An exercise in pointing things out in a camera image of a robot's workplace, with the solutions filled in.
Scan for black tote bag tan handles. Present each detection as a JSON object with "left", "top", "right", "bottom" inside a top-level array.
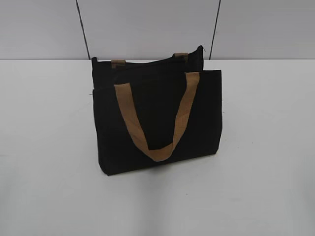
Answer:
[{"left": 91, "top": 46, "right": 222, "bottom": 176}]

